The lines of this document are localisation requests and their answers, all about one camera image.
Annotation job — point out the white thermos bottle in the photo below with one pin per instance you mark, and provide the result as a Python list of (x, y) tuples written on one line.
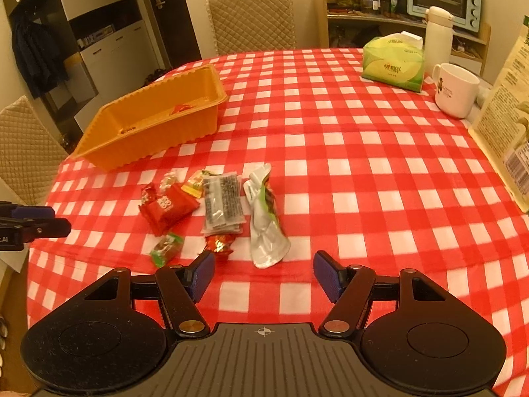
[(438, 37)]

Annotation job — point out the dark hanging jacket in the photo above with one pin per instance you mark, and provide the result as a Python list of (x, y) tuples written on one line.
[(37, 53)]

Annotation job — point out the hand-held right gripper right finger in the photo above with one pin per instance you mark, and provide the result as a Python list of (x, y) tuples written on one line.
[(325, 275)]

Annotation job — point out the clear black-print snack packet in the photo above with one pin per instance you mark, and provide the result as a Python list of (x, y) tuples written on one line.
[(223, 203)]

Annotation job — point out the red checked tablecloth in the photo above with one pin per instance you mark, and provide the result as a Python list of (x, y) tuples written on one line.
[(351, 153)]

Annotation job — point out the red gold candy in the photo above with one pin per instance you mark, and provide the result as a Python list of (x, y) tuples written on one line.
[(220, 243)]

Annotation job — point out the green tissue pack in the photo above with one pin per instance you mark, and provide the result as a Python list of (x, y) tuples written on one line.
[(392, 64)]

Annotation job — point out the large red snack packet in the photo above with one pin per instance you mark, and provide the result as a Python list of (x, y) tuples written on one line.
[(169, 210)]

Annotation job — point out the small red candy packet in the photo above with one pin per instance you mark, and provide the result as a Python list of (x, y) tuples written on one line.
[(147, 195)]

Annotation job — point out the yellow candy packet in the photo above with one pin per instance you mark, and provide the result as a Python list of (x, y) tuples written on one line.
[(193, 184)]

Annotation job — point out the printed cardboard box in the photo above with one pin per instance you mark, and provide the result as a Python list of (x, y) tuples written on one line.
[(504, 103)]

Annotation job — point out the dark door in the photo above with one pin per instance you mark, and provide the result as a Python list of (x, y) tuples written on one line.
[(177, 16)]

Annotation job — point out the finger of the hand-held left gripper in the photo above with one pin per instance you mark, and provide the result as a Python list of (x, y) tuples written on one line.
[(45, 227), (35, 212)]

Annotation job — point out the beige quilted chair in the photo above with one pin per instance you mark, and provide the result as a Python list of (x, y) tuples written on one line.
[(252, 20), (24, 153)]

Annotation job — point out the white cabinet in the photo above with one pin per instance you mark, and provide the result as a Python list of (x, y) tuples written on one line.
[(107, 62)]

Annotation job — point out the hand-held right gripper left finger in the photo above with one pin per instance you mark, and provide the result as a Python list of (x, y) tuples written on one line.
[(204, 272)]

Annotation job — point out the orange plastic tray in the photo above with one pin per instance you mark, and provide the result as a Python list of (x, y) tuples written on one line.
[(165, 134)]

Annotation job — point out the wooden shelf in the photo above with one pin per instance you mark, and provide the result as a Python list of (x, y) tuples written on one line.
[(320, 20)]

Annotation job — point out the white green snack packet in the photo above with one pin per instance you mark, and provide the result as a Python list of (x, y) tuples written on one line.
[(264, 231)]

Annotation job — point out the white mug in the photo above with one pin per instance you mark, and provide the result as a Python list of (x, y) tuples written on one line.
[(454, 91)]

